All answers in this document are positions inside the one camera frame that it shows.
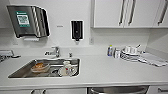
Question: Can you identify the small chrome soap pump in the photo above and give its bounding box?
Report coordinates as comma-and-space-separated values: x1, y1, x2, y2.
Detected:
68, 50, 74, 58

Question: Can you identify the blue dish soap bottle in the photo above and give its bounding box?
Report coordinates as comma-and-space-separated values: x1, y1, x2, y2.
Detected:
106, 44, 114, 58

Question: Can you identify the white mug with red print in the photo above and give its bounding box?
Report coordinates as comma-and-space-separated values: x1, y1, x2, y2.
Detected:
57, 60, 80, 78

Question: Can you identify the chrome faucet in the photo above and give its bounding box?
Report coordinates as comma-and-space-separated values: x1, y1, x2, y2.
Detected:
44, 45, 62, 59

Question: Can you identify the small white bottle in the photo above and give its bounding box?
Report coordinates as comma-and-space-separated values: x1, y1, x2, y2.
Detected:
113, 48, 121, 59

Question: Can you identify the orange bowl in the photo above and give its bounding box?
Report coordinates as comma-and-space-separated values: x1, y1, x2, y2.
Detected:
30, 61, 51, 74

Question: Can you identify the white two-door sink cabinet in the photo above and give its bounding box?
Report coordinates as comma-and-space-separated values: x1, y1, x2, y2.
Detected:
0, 87, 88, 94

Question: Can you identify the steel paper towel dispenser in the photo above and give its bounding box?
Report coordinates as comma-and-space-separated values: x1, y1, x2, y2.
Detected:
6, 3, 51, 40

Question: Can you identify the steel sink basin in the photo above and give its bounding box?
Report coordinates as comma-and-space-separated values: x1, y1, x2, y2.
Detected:
7, 57, 82, 80

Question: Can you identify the white drawer unit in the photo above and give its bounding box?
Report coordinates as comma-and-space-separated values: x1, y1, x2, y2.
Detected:
148, 85, 168, 94

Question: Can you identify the white wall outlet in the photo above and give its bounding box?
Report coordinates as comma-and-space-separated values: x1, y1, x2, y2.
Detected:
89, 36, 95, 45

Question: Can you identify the black wall soap dispenser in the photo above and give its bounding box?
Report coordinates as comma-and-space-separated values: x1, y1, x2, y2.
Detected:
70, 19, 85, 43

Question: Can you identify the small wall label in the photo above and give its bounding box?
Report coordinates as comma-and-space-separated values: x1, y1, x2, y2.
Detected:
55, 24, 65, 29

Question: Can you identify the white wall cabinet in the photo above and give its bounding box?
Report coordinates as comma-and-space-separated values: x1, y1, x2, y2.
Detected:
90, 0, 168, 29
0, 0, 10, 29

